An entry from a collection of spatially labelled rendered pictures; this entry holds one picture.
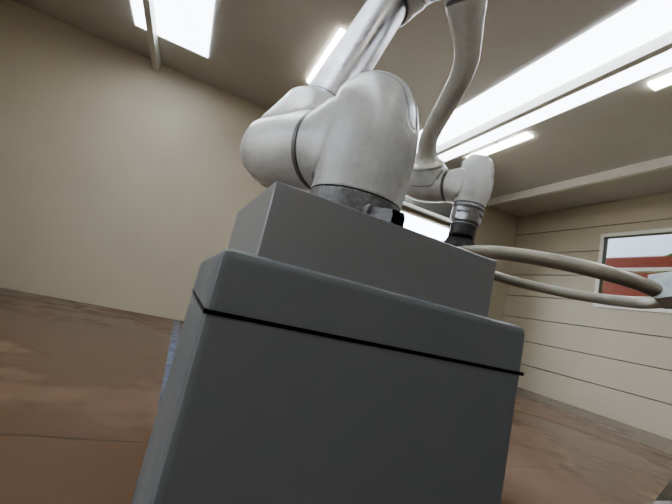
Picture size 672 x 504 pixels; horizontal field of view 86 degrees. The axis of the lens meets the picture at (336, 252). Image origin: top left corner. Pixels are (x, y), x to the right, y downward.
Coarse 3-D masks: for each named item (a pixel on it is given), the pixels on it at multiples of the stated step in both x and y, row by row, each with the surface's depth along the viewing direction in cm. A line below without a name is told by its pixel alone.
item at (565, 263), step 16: (496, 256) 78; (512, 256) 76; (528, 256) 73; (544, 256) 72; (560, 256) 71; (496, 272) 114; (576, 272) 70; (592, 272) 69; (608, 272) 68; (624, 272) 68; (528, 288) 113; (544, 288) 111; (560, 288) 108; (640, 288) 69; (656, 288) 69; (608, 304) 98; (624, 304) 93; (640, 304) 87; (656, 304) 79
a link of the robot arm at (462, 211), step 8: (456, 208) 104; (464, 208) 102; (472, 208) 102; (480, 208) 102; (456, 216) 103; (464, 216) 102; (472, 216) 102; (480, 216) 103; (472, 224) 103; (480, 224) 104
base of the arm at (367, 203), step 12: (312, 192) 56; (324, 192) 54; (336, 192) 53; (348, 192) 52; (360, 192) 52; (348, 204) 52; (360, 204) 52; (372, 204) 51; (384, 204) 53; (384, 216) 49; (396, 216) 51
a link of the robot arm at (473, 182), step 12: (468, 156) 107; (480, 156) 104; (456, 168) 108; (468, 168) 104; (480, 168) 102; (492, 168) 104; (444, 180) 108; (456, 180) 105; (468, 180) 103; (480, 180) 102; (492, 180) 103; (444, 192) 108; (456, 192) 105; (468, 192) 102; (480, 192) 102; (480, 204) 102
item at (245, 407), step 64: (256, 256) 34; (192, 320) 43; (256, 320) 33; (320, 320) 36; (384, 320) 38; (448, 320) 42; (192, 384) 31; (256, 384) 33; (320, 384) 35; (384, 384) 38; (448, 384) 41; (512, 384) 45; (192, 448) 30; (256, 448) 32; (320, 448) 35; (384, 448) 38; (448, 448) 41
